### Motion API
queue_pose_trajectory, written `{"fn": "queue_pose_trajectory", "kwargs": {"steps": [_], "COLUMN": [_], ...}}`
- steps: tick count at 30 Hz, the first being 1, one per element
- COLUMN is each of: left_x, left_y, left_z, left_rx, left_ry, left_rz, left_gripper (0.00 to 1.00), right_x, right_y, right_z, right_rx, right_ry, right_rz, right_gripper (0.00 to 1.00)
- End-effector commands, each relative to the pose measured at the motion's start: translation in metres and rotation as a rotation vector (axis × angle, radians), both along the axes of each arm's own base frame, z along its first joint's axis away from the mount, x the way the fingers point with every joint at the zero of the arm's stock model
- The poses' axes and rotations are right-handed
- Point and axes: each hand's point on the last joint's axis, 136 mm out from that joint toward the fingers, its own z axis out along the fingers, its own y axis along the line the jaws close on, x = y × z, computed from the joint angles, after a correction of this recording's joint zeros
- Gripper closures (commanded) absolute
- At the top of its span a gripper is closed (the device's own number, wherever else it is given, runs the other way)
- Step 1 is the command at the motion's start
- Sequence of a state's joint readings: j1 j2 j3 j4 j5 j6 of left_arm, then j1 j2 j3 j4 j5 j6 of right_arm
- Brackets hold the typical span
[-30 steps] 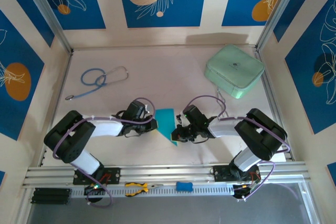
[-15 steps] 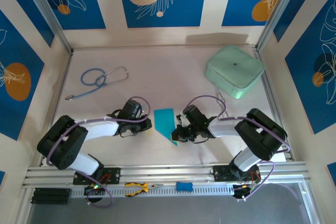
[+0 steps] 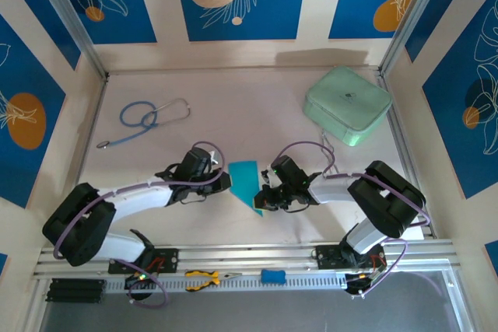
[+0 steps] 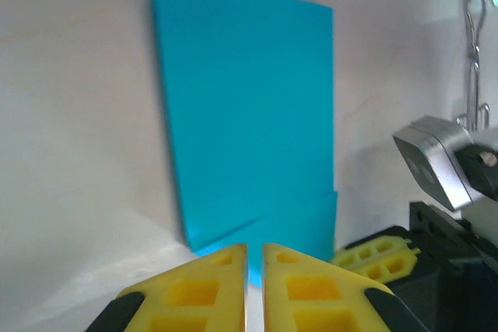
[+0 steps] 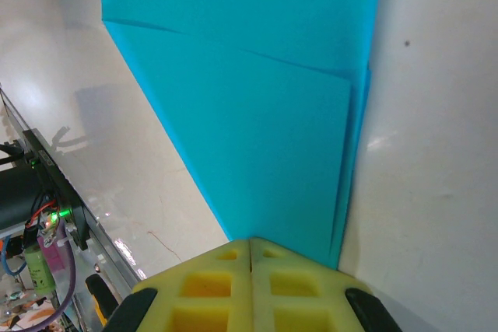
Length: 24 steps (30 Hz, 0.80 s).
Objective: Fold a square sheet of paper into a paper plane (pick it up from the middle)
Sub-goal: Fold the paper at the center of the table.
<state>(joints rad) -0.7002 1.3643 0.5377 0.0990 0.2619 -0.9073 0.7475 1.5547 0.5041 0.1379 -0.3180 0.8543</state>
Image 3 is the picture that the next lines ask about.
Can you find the cyan blue cloth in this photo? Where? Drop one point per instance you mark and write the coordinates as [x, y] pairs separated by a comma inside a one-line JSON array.
[[243, 180]]

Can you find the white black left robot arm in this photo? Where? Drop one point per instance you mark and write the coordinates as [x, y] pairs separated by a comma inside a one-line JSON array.
[[144, 198]]

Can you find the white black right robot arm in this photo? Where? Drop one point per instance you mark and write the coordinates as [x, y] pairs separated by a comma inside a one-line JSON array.
[[330, 192]]

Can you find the blue bone-shaped foam piece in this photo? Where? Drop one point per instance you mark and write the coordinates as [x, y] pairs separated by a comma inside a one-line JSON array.
[[273, 276]]

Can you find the blue stethoscope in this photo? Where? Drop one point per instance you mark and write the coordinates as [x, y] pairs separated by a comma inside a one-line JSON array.
[[103, 145]]

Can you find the mint green zip case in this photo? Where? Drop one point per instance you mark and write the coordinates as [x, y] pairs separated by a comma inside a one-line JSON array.
[[346, 102]]

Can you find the black controller board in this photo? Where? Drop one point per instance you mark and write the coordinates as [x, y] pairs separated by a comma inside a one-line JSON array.
[[356, 289], [134, 280]]

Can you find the black stacked blocks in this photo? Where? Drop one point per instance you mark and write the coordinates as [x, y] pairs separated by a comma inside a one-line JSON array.
[[76, 291]]

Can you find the aluminium rail frame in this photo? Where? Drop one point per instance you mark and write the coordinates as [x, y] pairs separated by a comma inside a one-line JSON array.
[[249, 256]]

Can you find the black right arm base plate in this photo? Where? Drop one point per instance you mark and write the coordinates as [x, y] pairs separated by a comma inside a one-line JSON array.
[[327, 256]]

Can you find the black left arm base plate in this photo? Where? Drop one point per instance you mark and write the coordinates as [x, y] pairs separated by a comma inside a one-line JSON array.
[[169, 260]]

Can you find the aluminium side rail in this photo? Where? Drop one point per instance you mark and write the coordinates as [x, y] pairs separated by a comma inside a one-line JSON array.
[[92, 130], [398, 130]]

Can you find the aluminium corner post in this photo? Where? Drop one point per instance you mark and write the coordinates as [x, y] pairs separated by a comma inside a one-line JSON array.
[[70, 9], [424, 13]]

